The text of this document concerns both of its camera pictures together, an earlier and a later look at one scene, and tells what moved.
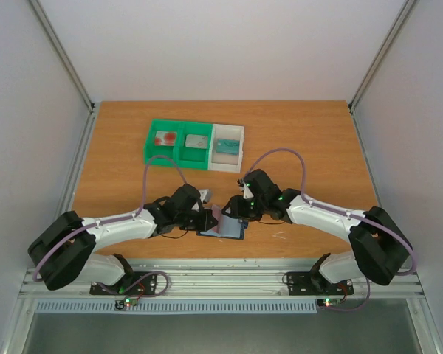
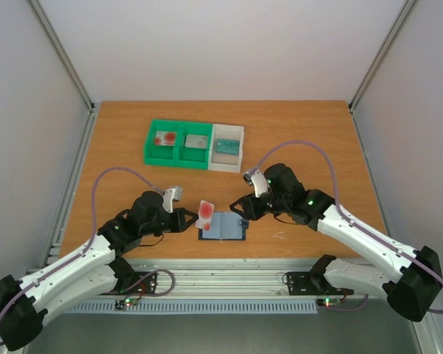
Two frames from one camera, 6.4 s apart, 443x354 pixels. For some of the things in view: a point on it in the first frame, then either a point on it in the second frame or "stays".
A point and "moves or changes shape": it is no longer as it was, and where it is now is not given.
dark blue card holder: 232,228 stays
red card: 217,213 moves or changes shape
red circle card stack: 165,138 stays
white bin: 222,161 stays
